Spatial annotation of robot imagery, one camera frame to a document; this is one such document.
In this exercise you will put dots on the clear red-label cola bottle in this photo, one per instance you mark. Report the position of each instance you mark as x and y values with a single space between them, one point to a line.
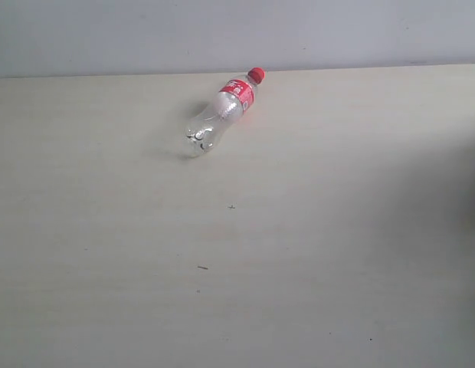
231 102

